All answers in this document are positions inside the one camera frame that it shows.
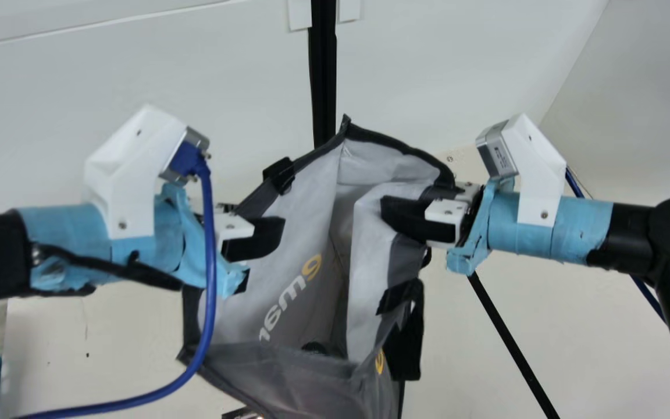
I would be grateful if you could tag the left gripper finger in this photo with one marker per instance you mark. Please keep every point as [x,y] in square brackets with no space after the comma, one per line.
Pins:
[253,235]

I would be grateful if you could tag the black strip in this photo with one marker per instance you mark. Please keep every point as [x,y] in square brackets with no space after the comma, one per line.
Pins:
[509,343]

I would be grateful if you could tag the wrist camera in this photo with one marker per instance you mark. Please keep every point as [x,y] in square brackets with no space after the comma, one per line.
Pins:
[535,163]
[131,163]

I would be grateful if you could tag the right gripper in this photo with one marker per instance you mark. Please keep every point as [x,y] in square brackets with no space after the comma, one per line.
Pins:
[538,238]

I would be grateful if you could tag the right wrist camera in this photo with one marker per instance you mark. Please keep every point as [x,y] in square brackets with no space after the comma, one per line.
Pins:
[535,163]

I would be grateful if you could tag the black post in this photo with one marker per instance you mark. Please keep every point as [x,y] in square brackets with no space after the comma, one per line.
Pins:
[323,70]

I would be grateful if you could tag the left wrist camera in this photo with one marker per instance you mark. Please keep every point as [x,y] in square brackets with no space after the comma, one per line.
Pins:
[131,163]

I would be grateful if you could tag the white wall plate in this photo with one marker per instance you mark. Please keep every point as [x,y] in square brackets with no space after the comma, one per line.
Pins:
[299,14]
[349,10]

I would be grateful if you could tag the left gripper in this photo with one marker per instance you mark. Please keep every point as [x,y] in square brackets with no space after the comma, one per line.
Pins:
[67,233]

